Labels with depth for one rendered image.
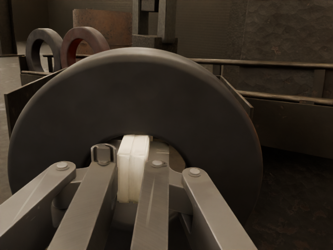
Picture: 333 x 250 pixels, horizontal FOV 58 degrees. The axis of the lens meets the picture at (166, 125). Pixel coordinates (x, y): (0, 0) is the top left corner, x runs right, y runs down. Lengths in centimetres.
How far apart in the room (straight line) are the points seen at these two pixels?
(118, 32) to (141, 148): 286
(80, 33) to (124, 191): 73
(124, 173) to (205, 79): 7
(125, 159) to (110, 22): 283
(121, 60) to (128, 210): 11
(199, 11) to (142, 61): 748
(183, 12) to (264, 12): 724
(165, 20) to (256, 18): 506
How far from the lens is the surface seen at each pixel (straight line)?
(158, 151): 17
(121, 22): 302
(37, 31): 103
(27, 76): 106
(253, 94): 57
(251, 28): 67
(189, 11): 778
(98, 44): 82
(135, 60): 16
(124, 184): 16
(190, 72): 16
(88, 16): 300
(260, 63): 64
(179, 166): 44
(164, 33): 569
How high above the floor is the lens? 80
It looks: 19 degrees down
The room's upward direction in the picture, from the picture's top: 3 degrees clockwise
